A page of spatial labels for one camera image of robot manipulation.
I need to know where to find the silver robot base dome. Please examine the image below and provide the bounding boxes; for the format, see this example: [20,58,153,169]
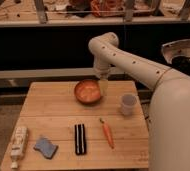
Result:
[161,39,190,64]

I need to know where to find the wooden folding table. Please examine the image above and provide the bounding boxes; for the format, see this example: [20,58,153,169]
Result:
[0,80,150,171]

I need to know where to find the orange toy carrot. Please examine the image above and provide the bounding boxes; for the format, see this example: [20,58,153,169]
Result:
[99,118,114,149]

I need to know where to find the clear plastic cup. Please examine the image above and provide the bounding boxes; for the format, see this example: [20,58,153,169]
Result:
[120,94,137,116]

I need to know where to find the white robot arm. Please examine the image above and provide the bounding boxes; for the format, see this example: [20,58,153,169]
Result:
[88,32,190,171]

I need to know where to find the black rectangular brush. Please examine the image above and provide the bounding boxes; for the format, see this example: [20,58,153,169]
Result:
[74,124,87,155]

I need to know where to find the blue sponge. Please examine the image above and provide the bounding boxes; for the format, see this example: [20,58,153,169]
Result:
[33,137,58,159]

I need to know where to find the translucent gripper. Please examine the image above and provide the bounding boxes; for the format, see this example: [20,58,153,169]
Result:
[95,70,110,97]

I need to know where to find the orange wooden bowl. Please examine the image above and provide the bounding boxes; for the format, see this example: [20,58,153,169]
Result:
[74,79,102,104]

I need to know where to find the white plastic bottle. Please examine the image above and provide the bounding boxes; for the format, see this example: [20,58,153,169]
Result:
[10,126,28,171]

